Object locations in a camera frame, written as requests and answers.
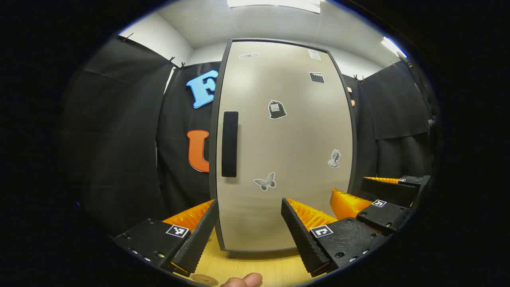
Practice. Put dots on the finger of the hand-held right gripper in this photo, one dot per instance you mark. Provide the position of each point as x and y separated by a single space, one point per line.
384 189
382 217

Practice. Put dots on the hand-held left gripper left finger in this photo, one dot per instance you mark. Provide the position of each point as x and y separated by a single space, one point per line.
199 239

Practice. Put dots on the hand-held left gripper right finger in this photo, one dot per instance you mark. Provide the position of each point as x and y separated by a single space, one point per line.
303 239

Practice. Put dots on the round wooden coaster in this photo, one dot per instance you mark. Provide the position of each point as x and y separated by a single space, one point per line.
204 280

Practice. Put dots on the beige cabinet door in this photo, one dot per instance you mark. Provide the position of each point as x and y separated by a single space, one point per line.
287 139

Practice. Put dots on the black backdrop cloth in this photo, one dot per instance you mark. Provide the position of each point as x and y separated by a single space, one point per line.
119 139

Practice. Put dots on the ceiling light panel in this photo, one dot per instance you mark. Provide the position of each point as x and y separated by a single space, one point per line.
275 4
392 46

